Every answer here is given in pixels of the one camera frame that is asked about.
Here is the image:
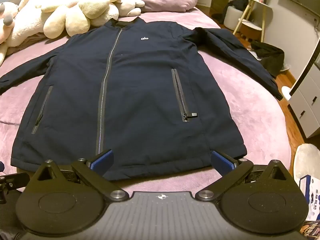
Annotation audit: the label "white side table yellow legs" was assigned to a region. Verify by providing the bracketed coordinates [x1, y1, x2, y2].
[232, 0, 273, 43]

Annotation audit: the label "dark navy zip jacket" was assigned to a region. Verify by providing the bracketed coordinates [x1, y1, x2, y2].
[0, 16, 283, 182]

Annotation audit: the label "white round stool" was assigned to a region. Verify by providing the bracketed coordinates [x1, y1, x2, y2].
[224, 6, 248, 29]

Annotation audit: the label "dark clothes pile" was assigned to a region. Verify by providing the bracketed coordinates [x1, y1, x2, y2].
[228, 0, 250, 13]

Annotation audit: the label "brown round basket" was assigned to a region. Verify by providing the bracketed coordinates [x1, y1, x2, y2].
[240, 21, 263, 41]

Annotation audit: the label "beige plush toy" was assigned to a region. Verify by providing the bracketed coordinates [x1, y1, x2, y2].
[114, 0, 146, 18]

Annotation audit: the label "white fluffy rug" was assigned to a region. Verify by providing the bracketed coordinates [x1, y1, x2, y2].
[292, 144, 320, 183]

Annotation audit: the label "white fluffy plush toy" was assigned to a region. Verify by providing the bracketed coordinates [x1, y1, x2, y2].
[5, 0, 50, 48]

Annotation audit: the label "white pink plush toy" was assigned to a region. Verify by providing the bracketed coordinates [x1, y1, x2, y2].
[0, 2, 20, 66]

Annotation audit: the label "white drawer cabinet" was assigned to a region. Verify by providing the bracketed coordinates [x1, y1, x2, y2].
[289, 40, 320, 139]

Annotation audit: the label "white blue printed packet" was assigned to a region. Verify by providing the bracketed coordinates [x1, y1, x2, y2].
[299, 175, 320, 222]

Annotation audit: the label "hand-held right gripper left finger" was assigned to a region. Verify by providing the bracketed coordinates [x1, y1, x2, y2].
[30, 149, 129, 202]

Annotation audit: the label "purple bed sheet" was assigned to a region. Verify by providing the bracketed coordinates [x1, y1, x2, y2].
[0, 6, 293, 198]

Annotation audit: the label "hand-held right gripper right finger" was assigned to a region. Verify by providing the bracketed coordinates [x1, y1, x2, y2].
[195, 151, 292, 202]

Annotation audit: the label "black fabric bag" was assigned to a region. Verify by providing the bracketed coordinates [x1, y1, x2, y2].
[251, 40, 285, 78]

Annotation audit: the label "yellow ribbed flower plush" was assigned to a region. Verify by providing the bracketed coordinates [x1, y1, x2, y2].
[41, 0, 122, 37]

